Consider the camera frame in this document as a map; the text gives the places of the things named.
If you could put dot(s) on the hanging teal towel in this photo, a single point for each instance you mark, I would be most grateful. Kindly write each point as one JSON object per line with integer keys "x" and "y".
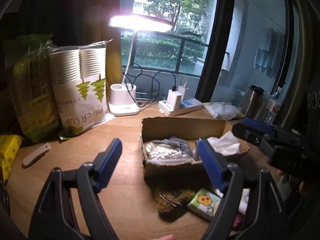
{"x": 269, "y": 51}

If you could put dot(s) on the white bubble foam bag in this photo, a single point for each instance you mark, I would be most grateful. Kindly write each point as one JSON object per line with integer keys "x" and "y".
{"x": 161, "y": 153}

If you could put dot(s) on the balcony railing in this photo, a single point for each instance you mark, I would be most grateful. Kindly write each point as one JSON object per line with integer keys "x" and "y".
{"x": 180, "y": 54}

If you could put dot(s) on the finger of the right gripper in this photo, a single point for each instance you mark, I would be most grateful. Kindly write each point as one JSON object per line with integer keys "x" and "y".
{"x": 259, "y": 126}
{"x": 247, "y": 134}

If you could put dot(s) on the beige folding knife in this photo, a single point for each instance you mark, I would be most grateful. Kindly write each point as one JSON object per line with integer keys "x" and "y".
{"x": 36, "y": 155}

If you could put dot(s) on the white charger with black cable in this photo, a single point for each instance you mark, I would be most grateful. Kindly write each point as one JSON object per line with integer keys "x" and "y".
{"x": 173, "y": 99}

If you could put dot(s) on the brown curtain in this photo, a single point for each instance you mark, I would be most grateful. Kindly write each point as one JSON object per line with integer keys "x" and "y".
{"x": 95, "y": 17}

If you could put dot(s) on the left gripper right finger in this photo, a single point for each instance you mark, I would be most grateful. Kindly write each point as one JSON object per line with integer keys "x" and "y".
{"x": 265, "y": 203}

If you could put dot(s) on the brown fuzzy plush pouch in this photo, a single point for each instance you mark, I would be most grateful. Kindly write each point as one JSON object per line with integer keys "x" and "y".
{"x": 170, "y": 200}

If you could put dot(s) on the cartoon tissue pack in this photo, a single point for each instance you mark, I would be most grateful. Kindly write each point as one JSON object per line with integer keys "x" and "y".
{"x": 204, "y": 204}

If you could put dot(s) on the clear water bottle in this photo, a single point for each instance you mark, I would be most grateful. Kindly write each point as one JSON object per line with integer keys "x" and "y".
{"x": 273, "y": 107}

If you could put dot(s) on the black window frame post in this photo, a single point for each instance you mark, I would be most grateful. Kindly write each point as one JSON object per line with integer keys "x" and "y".
{"x": 216, "y": 50}

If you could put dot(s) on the grey black socks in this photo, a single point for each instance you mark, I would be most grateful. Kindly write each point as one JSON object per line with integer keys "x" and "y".
{"x": 174, "y": 141}

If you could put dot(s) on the yellow package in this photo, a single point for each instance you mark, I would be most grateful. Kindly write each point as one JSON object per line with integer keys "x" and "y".
{"x": 10, "y": 144}

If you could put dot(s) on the white waffle cloth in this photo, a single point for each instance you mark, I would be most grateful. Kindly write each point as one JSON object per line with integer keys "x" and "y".
{"x": 226, "y": 145}

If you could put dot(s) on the cardboard box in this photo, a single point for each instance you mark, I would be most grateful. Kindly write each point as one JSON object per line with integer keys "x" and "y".
{"x": 187, "y": 131}

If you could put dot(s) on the paper cup pack green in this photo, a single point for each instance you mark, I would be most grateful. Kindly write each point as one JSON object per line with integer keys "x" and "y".
{"x": 27, "y": 71}

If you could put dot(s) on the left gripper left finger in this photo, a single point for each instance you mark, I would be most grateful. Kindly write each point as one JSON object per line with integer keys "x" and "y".
{"x": 54, "y": 216}

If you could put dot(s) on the white desk lamp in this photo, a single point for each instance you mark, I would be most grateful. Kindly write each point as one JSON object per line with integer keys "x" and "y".
{"x": 122, "y": 99}

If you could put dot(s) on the person's hand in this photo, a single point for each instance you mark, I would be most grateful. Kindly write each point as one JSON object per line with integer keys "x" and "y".
{"x": 302, "y": 188}

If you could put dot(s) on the packaged white cloths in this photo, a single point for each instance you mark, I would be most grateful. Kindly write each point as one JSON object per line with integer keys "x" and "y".
{"x": 222, "y": 110}

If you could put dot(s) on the steel travel mug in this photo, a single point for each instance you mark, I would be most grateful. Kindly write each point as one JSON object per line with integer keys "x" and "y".
{"x": 251, "y": 100}

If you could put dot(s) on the white power strip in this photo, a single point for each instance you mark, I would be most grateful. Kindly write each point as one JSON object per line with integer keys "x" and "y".
{"x": 186, "y": 106}

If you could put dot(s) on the paper cup pack white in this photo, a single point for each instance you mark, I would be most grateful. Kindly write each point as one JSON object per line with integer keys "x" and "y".
{"x": 78, "y": 75}

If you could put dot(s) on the pink plush toy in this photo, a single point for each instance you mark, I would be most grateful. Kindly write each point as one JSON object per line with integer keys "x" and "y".
{"x": 238, "y": 220}

